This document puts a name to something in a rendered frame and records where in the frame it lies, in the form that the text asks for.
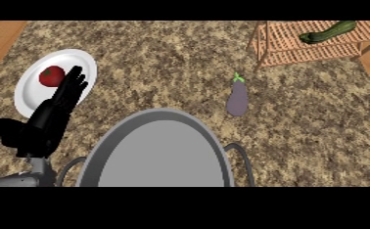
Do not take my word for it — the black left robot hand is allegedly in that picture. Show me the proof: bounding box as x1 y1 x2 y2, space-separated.
0 65 90 160

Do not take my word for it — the wooden tiered shelf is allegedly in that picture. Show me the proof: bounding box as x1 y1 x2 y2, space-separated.
247 20 370 74

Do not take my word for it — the green zucchini squash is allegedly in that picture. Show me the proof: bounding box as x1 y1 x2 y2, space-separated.
298 20 359 45

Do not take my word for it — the white round plate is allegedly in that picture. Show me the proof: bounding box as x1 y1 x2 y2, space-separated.
14 48 99 119

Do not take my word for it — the large grey pot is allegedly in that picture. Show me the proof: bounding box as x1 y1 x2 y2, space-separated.
55 107 257 188

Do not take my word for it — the purple eggplant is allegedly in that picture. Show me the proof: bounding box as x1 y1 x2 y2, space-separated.
226 71 251 117

